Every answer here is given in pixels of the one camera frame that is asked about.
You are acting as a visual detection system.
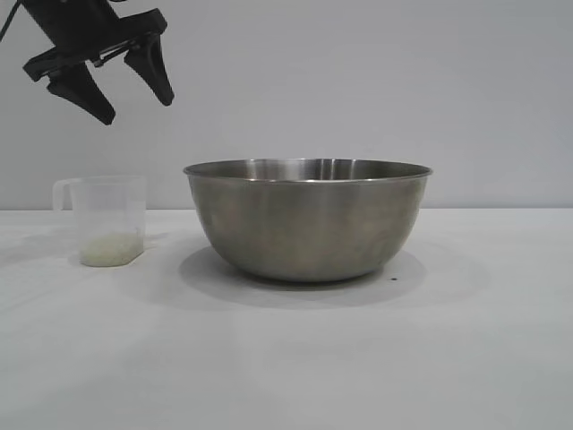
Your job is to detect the stainless steel mixing bowl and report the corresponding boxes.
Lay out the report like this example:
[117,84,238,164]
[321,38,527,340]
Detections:
[182,157,435,283]

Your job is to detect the thin black cable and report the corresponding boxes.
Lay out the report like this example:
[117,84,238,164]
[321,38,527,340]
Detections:
[0,0,24,44]

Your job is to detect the white rice grains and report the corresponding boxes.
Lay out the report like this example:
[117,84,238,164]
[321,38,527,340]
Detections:
[80,232,145,268]

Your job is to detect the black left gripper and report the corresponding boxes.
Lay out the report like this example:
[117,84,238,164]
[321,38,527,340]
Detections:
[22,0,175,127]

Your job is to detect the clear plastic measuring cup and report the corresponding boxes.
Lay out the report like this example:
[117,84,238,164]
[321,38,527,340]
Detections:
[52,175,148,269]

